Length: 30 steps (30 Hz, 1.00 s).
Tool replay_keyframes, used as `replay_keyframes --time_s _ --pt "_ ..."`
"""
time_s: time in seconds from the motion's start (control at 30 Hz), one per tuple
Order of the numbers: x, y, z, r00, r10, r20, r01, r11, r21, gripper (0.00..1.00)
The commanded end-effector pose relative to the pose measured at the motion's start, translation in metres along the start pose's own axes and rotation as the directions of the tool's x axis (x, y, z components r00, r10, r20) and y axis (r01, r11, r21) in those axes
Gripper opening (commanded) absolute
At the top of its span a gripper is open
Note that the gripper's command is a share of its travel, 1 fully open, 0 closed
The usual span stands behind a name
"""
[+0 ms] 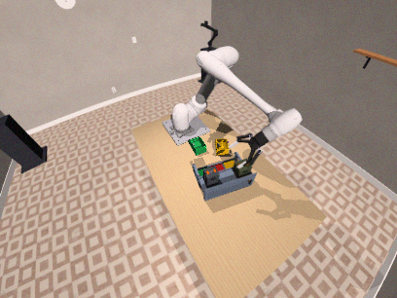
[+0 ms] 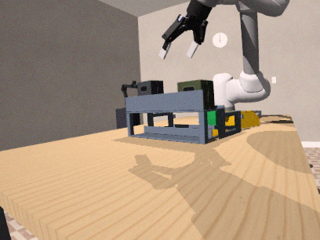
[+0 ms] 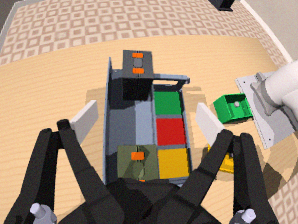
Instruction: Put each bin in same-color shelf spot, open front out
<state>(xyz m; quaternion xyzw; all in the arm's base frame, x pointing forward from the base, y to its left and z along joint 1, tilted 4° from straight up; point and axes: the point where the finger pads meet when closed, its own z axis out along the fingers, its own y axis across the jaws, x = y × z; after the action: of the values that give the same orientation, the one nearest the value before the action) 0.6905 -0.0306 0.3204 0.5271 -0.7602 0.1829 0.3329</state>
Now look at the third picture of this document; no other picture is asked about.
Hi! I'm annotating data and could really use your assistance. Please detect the yellow bin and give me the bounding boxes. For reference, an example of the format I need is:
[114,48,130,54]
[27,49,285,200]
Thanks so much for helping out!
[207,143,234,174]

